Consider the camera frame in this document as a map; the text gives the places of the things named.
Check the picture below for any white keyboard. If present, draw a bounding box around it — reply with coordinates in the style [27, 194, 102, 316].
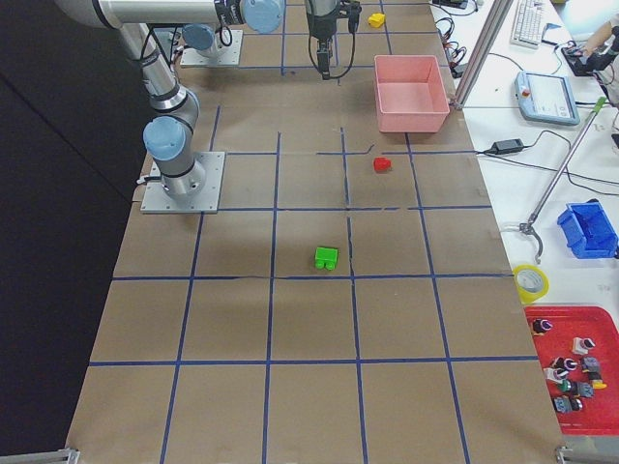
[510, 0, 545, 49]

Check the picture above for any red tray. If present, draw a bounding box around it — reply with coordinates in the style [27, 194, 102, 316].
[525, 305, 618, 436]

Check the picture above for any yellow tape roll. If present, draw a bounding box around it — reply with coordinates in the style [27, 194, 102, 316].
[514, 264, 549, 305]

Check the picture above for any blue storage bin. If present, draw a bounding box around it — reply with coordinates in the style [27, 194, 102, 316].
[557, 199, 618, 259]

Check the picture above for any pink plastic box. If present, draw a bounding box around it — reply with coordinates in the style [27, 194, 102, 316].
[374, 55, 450, 133]

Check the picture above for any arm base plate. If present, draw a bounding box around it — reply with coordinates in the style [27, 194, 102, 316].
[140, 152, 226, 214]
[180, 30, 243, 68]

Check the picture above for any aluminium frame post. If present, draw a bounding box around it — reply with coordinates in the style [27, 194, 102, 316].
[451, 0, 513, 109]

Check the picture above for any green toy block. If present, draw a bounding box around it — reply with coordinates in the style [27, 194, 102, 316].
[314, 246, 339, 271]

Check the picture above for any reach grabber tool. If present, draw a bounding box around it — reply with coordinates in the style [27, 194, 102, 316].
[518, 96, 608, 265]

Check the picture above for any person hand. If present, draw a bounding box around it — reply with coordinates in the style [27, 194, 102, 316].
[581, 15, 618, 56]

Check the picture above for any black power adapter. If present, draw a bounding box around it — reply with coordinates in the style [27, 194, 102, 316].
[489, 138, 524, 156]

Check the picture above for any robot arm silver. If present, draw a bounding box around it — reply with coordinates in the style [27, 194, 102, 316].
[182, 1, 350, 80]
[56, 1, 284, 199]

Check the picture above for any black game controller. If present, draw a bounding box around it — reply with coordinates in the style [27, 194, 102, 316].
[561, 45, 610, 76]

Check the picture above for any robot teach pendant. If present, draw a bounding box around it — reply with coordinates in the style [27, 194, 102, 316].
[515, 72, 580, 126]

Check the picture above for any red toy block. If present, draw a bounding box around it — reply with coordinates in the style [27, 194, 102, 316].
[372, 157, 392, 173]

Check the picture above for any yellow toy block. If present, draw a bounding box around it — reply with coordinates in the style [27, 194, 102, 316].
[368, 13, 386, 28]

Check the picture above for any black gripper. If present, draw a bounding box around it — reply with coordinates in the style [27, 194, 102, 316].
[305, 0, 339, 79]

